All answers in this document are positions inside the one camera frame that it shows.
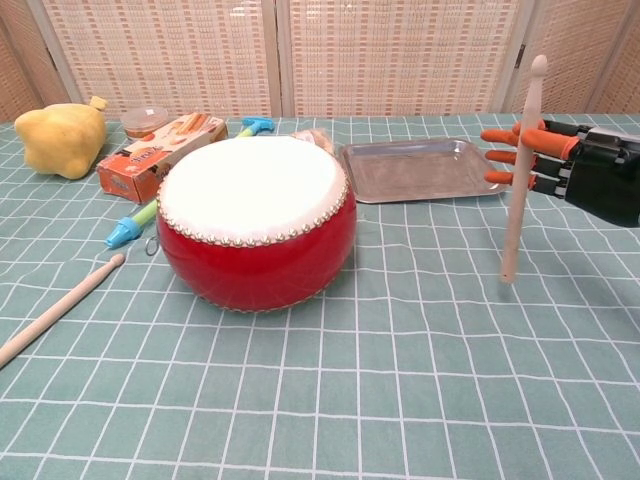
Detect stainless steel tray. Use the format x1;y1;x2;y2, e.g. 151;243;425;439
337;137;507;205

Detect clear cup brown contents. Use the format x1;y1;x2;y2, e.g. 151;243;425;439
121;107;169;142

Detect yellow plush toy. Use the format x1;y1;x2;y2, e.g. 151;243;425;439
13;96;109;180

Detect green blue water squirter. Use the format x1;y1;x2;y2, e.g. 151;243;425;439
103;116;276;249

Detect bamboo folding screen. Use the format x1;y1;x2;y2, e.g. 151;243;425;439
0;0;640;124

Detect wooden drumstick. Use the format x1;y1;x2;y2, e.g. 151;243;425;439
0;252;126;370
500;54;549;286

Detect orange biscuit box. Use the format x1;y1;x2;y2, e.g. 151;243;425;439
95;112;229;205

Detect green checked tablecloth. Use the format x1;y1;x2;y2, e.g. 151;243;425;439
0;113;640;480

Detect silver right hand orange fingertips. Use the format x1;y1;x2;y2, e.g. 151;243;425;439
480;118;640;229

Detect red drum white skin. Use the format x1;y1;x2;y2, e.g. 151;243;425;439
154;135;359;314

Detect clear bag of snacks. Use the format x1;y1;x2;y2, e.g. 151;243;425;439
292;128;335;152

